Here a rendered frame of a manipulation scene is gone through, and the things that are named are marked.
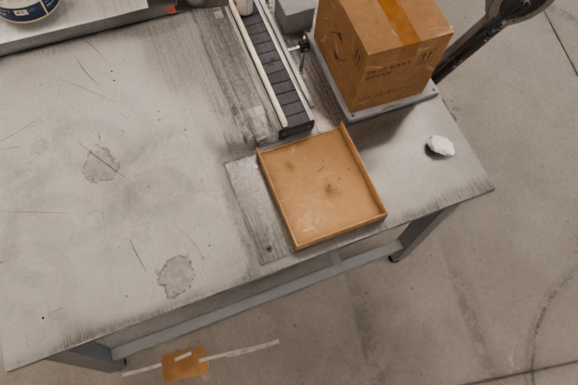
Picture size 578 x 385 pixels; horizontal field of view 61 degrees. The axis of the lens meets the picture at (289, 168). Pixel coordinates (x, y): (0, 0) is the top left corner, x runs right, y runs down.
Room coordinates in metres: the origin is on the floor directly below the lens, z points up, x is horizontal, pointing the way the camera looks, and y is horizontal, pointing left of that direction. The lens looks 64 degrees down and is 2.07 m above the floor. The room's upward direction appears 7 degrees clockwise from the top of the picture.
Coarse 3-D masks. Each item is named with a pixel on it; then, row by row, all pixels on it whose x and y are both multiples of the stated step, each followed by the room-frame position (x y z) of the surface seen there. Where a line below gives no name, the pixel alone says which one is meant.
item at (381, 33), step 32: (320, 0) 1.05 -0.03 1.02; (352, 0) 0.96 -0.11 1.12; (384, 0) 0.98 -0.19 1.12; (416, 0) 0.99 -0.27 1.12; (320, 32) 1.02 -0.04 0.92; (352, 32) 0.87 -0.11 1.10; (384, 32) 0.87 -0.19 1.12; (416, 32) 0.88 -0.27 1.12; (448, 32) 0.90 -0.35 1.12; (352, 64) 0.84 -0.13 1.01; (384, 64) 0.82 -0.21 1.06; (416, 64) 0.87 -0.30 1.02; (352, 96) 0.80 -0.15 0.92; (384, 96) 0.84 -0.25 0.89
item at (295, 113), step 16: (240, 16) 1.08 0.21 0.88; (256, 16) 1.08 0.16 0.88; (240, 32) 1.01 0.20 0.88; (256, 32) 1.02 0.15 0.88; (256, 48) 0.96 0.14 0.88; (272, 48) 0.97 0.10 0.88; (272, 64) 0.91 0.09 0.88; (272, 80) 0.85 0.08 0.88; (288, 80) 0.86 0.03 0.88; (288, 96) 0.80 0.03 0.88; (288, 112) 0.75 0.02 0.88; (304, 112) 0.76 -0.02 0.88; (288, 128) 0.70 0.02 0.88
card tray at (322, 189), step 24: (288, 144) 0.67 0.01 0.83; (312, 144) 0.68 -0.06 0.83; (336, 144) 0.69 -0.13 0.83; (264, 168) 0.57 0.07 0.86; (288, 168) 0.60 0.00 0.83; (312, 168) 0.61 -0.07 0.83; (336, 168) 0.62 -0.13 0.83; (360, 168) 0.62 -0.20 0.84; (288, 192) 0.53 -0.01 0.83; (312, 192) 0.53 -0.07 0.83; (336, 192) 0.54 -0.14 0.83; (360, 192) 0.55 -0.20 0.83; (288, 216) 0.46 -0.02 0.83; (312, 216) 0.47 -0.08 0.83; (336, 216) 0.48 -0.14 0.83; (360, 216) 0.49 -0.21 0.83; (384, 216) 0.49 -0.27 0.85; (312, 240) 0.39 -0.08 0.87
